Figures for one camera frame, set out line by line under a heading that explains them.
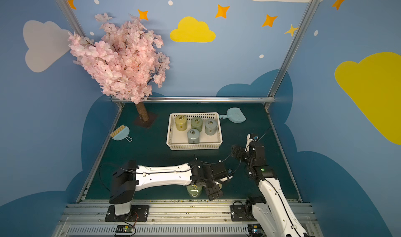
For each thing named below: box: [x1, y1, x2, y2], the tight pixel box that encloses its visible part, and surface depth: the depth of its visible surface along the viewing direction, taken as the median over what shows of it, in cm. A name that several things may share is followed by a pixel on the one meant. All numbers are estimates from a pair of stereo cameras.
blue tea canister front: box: [186, 128, 200, 144], surface depth 97 cm
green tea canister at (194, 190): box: [186, 184, 203, 198], surface depth 76 cm
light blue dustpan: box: [219, 107, 247, 124], surface depth 117 cm
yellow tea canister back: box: [174, 114, 188, 132], surface depth 104 cm
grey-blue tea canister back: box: [204, 119, 218, 136], surface depth 102 cm
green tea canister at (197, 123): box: [190, 116, 203, 133], surface depth 103 cm
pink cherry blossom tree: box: [68, 12, 171, 123], surface depth 73 cm
